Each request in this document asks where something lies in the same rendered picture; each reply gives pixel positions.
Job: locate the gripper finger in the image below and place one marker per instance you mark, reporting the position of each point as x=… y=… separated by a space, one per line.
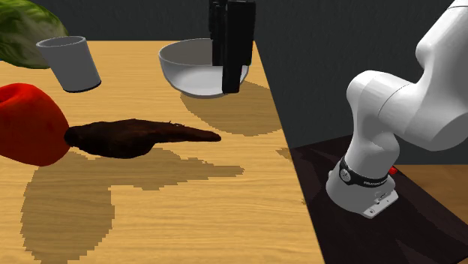
x=234 y=44
x=216 y=36

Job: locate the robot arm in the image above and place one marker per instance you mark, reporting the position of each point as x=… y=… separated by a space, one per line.
x=373 y=109

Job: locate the white bowl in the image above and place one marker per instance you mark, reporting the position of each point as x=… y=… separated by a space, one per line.
x=190 y=69

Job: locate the dark brown sweet potato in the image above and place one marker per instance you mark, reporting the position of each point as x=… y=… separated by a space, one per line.
x=128 y=138

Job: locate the grey cup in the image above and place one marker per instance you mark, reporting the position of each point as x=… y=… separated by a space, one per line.
x=69 y=64

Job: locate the green watermelon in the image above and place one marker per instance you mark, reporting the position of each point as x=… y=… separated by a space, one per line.
x=22 y=33

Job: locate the red apple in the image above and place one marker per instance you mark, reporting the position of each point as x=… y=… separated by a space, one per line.
x=29 y=124

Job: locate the dark robot stand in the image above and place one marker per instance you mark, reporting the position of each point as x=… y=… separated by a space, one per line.
x=351 y=237

